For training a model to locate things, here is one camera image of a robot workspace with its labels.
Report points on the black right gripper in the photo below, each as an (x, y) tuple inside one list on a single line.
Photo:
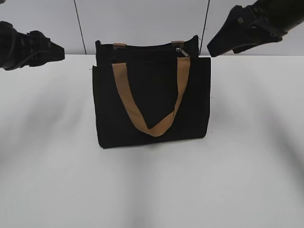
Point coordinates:
[(263, 22)]

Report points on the silver zipper pull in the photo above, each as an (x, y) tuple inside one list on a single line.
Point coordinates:
[(181, 53)]

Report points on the tan front bag handle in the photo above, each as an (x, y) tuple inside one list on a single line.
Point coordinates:
[(150, 97)]

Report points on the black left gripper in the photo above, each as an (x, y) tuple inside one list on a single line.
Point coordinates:
[(32, 49)]

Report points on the black tote bag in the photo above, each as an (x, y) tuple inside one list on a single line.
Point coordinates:
[(198, 90)]

